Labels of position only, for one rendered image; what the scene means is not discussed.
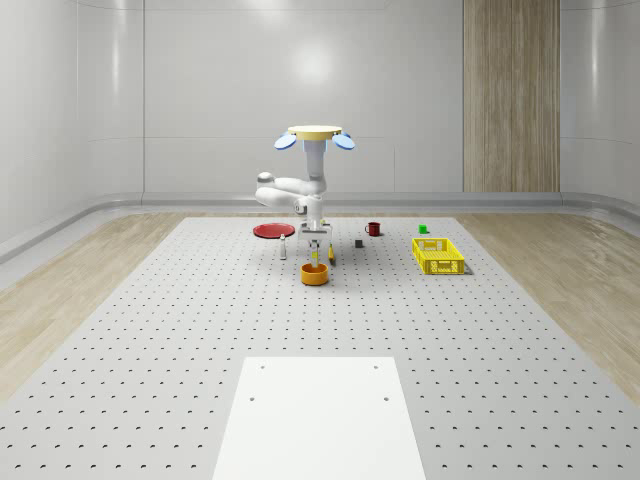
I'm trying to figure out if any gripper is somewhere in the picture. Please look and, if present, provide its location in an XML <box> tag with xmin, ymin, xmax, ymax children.
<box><xmin>297</xmin><ymin>223</ymin><xmax>335</xmax><ymax>254</ymax></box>

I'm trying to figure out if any red plate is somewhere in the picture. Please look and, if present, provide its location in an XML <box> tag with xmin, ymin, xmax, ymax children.
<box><xmin>252</xmin><ymin>222</ymin><xmax>298</xmax><ymax>241</ymax></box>

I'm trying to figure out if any yellow bowl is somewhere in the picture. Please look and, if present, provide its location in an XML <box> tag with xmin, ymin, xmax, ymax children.
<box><xmin>299</xmin><ymin>263</ymin><xmax>330</xmax><ymax>288</ymax></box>

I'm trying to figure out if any drone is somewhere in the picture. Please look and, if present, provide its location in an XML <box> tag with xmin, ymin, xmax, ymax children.
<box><xmin>272</xmin><ymin>124</ymin><xmax>357</xmax><ymax>151</ymax></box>

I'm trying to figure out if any yellow basket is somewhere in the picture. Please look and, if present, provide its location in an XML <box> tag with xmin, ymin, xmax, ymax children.
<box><xmin>411</xmin><ymin>237</ymin><xmax>467</xmax><ymax>276</ymax></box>

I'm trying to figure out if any white board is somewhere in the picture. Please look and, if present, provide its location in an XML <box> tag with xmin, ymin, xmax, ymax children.
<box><xmin>212</xmin><ymin>356</ymin><xmax>428</xmax><ymax>480</ymax></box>

